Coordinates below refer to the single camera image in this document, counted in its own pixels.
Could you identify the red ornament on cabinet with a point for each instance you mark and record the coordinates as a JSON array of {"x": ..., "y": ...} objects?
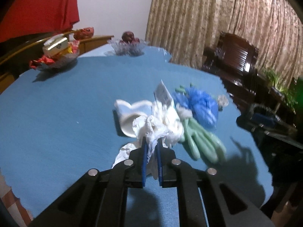
[{"x": 82, "y": 34}]

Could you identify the dark red fruit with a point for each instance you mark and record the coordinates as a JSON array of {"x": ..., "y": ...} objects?
[{"x": 128, "y": 37}]

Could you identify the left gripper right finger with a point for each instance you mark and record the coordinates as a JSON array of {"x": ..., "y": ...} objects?
[{"x": 204, "y": 197}]

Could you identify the dark wooden armchair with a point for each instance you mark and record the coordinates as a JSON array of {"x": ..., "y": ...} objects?
[{"x": 233, "y": 60}]

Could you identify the red cloth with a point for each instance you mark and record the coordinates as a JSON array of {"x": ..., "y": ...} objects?
[{"x": 26, "y": 17}]

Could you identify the white and blue paper cup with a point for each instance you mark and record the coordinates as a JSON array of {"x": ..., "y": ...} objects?
[{"x": 127, "y": 113}]

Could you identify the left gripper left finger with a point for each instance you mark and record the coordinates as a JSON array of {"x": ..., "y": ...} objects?
[{"x": 98, "y": 198}]

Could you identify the blue plastic bag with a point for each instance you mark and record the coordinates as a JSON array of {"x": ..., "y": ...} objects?
[{"x": 203, "y": 106}]

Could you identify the green potted plant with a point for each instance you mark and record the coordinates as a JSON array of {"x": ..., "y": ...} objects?
[{"x": 287, "y": 93}]

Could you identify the black lined trash bin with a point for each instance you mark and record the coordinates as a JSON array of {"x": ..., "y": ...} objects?
[{"x": 258, "y": 116}]

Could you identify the green rubber glove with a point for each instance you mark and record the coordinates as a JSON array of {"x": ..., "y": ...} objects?
[{"x": 200, "y": 141}]

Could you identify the dark wooden side table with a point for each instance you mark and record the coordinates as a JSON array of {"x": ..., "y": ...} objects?
[{"x": 265, "y": 94}]

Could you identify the beige patterned curtain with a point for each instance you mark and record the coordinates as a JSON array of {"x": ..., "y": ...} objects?
[{"x": 186, "y": 27}]

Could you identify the white and gold box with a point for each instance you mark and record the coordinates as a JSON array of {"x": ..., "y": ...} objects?
[{"x": 55, "y": 45}]

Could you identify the glass fruit bowl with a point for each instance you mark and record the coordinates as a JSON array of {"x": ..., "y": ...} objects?
[{"x": 132, "y": 49}]

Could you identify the white tissue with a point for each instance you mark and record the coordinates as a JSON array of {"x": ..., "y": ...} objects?
[{"x": 163, "y": 123}]

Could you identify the blue table cloth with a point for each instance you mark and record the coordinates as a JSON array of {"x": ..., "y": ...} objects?
[{"x": 54, "y": 128}]

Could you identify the clear plastic wrapper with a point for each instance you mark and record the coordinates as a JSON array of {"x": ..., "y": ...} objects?
[{"x": 222, "y": 101}]

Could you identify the glass snack dish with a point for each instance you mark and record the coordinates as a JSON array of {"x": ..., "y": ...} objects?
[{"x": 59, "y": 61}]

